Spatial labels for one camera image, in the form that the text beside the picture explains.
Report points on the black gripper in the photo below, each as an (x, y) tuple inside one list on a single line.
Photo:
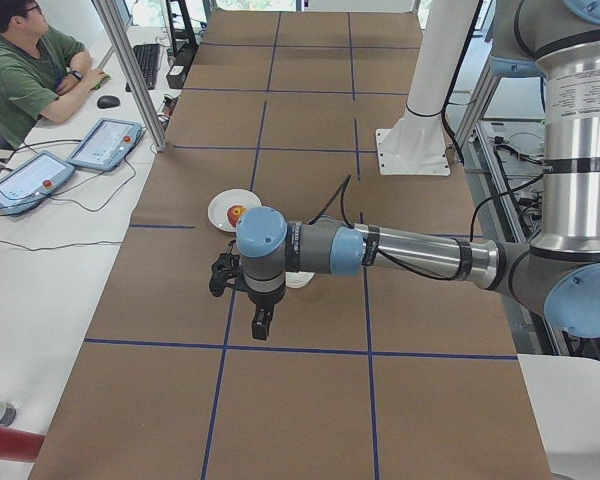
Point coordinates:
[(264, 299)]

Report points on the black computer mouse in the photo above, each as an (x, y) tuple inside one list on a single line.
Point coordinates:
[(107, 102)]

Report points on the black keyboard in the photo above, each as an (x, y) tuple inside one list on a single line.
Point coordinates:
[(148, 59)]

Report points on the white side table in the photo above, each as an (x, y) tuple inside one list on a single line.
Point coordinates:
[(565, 397)]

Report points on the person in green shirt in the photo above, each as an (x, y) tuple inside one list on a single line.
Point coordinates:
[(44, 73)]

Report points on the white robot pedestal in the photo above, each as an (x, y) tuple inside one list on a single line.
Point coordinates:
[(415, 145)]

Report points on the aluminium frame post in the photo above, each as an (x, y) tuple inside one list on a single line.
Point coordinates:
[(116, 32)]

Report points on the black box on desk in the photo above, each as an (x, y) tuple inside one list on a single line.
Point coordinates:
[(176, 77)]

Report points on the near teach pendant tablet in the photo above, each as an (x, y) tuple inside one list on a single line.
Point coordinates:
[(31, 183)]

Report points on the red yellow apple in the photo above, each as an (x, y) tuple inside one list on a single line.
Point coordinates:
[(234, 214)]

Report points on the teach pendant tablet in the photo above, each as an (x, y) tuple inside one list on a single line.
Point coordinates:
[(31, 183), (106, 145)]

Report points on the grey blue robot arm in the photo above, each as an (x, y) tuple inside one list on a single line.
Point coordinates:
[(557, 274)]

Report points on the red cylinder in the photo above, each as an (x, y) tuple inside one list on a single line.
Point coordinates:
[(18, 445)]

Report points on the far teach pendant tablet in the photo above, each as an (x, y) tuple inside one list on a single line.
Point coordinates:
[(106, 145)]

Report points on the white round plate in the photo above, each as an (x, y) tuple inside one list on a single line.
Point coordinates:
[(220, 203)]

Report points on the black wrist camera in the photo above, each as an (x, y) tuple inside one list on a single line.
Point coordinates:
[(226, 272)]

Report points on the white bowl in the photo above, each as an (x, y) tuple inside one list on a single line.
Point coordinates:
[(298, 279)]

